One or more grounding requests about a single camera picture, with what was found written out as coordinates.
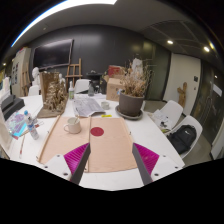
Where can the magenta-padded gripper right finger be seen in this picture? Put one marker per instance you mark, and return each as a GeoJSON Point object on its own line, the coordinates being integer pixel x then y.
{"type": "Point", "coordinates": [148, 159]}

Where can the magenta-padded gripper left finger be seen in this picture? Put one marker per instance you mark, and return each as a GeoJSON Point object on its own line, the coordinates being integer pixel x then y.
{"type": "Point", "coordinates": [76, 158]}

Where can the blue-capped plastic water bottle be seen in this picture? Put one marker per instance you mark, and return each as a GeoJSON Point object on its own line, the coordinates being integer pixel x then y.
{"type": "Point", "coordinates": [31, 125]}

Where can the white ceramic mug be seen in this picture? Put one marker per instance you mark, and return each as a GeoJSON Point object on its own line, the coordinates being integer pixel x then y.
{"type": "Point", "coordinates": [73, 127]}

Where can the flat round red coaster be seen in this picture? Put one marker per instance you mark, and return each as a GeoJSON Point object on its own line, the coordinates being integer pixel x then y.
{"type": "Point", "coordinates": [97, 131]}

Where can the wooden stirring stick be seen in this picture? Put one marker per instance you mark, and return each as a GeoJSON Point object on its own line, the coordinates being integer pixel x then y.
{"type": "Point", "coordinates": [77, 120]}

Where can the black backpack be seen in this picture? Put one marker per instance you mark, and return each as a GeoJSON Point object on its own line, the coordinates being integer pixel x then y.
{"type": "Point", "coordinates": [181, 138]}

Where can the papers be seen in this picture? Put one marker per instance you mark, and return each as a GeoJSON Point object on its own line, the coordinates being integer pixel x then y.
{"type": "Point", "coordinates": [161, 119]}

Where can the grey plant saucer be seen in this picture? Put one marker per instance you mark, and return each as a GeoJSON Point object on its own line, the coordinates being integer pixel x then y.
{"type": "Point", "coordinates": [124, 116]}

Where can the small yellow tag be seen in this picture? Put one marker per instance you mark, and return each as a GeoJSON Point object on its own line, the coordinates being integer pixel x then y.
{"type": "Point", "coordinates": [106, 115]}

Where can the grey newspaper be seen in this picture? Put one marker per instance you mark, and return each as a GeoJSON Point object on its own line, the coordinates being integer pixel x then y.
{"type": "Point", "coordinates": [86, 106]}

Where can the thin wooden stick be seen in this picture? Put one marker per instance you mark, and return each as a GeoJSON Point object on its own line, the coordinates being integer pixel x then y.
{"type": "Point", "coordinates": [22, 146]}

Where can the dried plant in grey pot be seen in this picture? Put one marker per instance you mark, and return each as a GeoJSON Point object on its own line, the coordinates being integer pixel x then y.
{"type": "Point", "coordinates": [130, 104]}

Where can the small white cup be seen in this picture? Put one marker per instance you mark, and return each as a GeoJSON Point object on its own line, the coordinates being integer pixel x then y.
{"type": "Point", "coordinates": [105, 105]}

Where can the brown carved sculpture model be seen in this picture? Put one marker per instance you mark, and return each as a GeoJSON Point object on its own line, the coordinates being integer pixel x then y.
{"type": "Point", "coordinates": [55, 96]}

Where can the green-labelled spray bottle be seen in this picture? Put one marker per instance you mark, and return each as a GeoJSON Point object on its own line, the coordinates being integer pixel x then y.
{"type": "Point", "coordinates": [71, 91]}

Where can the colourful printed book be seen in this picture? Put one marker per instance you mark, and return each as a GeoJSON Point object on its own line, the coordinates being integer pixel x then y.
{"type": "Point", "coordinates": [16, 125]}

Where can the grey glass bottle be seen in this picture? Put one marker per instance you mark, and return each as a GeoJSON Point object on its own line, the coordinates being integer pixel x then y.
{"type": "Point", "coordinates": [90, 90]}

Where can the wooden figure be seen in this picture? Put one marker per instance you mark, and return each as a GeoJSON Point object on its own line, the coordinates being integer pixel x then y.
{"type": "Point", "coordinates": [182, 95]}

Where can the cardboard box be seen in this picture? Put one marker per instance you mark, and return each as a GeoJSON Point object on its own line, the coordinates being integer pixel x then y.
{"type": "Point", "coordinates": [113, 88]}

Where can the wooden easel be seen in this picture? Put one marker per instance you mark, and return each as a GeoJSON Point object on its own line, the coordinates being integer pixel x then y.
{"type": "Point", "coordinates": [73, 76]}
{"type": "Point", "coordinates": [25, 78]}

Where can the black stacked boxes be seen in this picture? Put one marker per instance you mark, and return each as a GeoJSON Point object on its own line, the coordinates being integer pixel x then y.
{"type": "Point", "coordinates": [11, 105]}

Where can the white plaster bust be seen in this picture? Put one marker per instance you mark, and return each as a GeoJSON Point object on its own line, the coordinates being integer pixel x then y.
{"type": "Point", "coordinates": [35, 75]}

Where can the red box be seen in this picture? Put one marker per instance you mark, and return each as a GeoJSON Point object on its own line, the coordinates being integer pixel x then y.
{"type": "Point", "coordinates": [115, 71]}

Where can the white foam model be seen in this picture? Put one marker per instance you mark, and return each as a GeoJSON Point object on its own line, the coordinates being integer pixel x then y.
{"type": "Point", "coordinates": [4, 88]}

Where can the white cabinet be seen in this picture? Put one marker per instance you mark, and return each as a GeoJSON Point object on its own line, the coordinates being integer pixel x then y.
{"type": "Point", "coordinates": [19, 66]}

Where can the ceiling spotlights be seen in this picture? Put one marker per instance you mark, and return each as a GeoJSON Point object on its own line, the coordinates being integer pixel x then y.
{"type": "Point", "coordinates": [170, 42]}

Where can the long ceiling light panel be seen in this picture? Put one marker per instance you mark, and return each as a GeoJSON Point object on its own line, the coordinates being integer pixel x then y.
{"type": "Point", "coordinates": [60, 6]}

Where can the black wall screen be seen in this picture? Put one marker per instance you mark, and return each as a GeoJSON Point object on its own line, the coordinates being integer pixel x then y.
{"type": "Point", "coordinates": [51, 53]}

